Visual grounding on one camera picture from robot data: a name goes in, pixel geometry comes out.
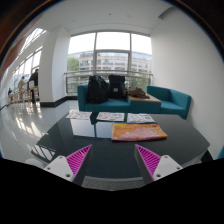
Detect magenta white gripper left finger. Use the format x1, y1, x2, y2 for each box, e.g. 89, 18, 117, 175
44, 145, 92, 186

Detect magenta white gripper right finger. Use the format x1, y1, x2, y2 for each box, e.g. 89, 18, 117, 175
134, 144, 182, 185

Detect orange pink folded towel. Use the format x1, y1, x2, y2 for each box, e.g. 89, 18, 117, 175
111, 123, 167, 141

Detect left patterned white towel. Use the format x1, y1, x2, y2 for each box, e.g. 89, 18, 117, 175
67, 110, 91, 120

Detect middle patterned white towel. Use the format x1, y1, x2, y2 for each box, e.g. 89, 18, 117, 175
97, 112, 125, 121

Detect dark glass table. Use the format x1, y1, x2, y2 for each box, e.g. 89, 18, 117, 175
32, 114, 210, 179

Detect wooden sofa side table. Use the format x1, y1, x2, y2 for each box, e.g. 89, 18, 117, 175
128, 94, 162, 103

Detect teal sofa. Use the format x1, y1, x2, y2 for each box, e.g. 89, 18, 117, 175
77, 83, 191, 119

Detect brown bag on sofa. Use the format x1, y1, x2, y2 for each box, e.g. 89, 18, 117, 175
123, 86, 148, 99

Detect left black backpack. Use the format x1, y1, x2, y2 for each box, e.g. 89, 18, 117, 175
87, 75, 108, 104

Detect black backpack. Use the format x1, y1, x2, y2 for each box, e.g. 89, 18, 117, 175
87, 75, 108, 104
109, 75, 125, 99

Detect metal window railing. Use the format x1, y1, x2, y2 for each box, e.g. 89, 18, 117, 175
65, 70, 153, 96

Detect right black backpack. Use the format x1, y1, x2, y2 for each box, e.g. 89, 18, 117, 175
109, 75, 125, 99

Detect person in dark clothes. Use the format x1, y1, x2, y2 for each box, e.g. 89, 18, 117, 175
28, 69, 39, 103

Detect person in light clothes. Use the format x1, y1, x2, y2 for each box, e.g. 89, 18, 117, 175
17, 76, 26, 101

